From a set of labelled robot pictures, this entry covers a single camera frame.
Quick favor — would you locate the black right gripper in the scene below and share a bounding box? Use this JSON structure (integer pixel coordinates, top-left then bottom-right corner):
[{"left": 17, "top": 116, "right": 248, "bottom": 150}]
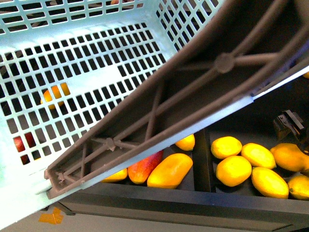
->
[{"left": 273, "top": 110, "right": 304, "bottom": 143}]

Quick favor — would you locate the yellow lemon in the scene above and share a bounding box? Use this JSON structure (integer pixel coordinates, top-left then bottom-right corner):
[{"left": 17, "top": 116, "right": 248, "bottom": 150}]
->
[
  {"left": 215, "top": 156, "right": 252, "bottom": 187},
  {"left": 287, "top": 175, "right": 309, "bottom": 201},
  {"left": 241, "top": 143, "right": 277, "bottom": 169},
  {"left": 270, "top": 143, "right": 309, "bottom": 172},
  {"left": 251, "top": 167, "right": 289, "bottom": 199},
  {"left": 211, "top": 136, "right": 242, "bottom": 160},
  {"left": 302, "top": 72, "right": 309, "bottom": 79}
]

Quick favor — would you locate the brown basket handle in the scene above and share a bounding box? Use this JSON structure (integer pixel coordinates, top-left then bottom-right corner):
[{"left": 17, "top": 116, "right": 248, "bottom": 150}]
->
[{"left": 44, "top": 0, "right": 309, "bottom": 199}]

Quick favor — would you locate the light blue plastic basket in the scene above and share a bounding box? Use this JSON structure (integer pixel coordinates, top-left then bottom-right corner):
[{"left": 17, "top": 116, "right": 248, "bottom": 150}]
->
[{"left": 0, "top": 0, "right": 309, "bottom": 230}]

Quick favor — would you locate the red yellow mango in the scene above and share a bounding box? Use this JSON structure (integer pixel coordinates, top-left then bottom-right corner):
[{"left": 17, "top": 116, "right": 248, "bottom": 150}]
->
[
  {"left": 13, "top": 132, "right": 36, "bottom": 165},
  {"left": 128, "top": 150, "right": 164, "bottom": 184}
]

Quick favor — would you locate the orange yellow mango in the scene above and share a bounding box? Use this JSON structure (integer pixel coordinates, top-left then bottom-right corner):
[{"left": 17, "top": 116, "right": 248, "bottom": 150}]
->
[{"left": 40, "top": 83, "right": 70, "bottom": 104}]

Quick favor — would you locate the black fruit display tray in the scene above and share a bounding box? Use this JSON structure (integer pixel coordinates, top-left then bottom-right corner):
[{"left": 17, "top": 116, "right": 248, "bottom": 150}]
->
[{"left": 60, "top": 77, "right": 309, "bottom": 232}]

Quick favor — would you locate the black tray divider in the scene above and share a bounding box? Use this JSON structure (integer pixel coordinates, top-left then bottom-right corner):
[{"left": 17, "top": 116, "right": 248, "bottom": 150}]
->
[{"left": 193, "top": 129, "right": 216, "bottom": 193}]

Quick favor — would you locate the orange floor tape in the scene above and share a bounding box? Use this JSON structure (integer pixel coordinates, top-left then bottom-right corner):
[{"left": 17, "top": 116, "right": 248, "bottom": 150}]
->
[{"left": 38, "top": 207, "right": 64, "bottom": 225}]

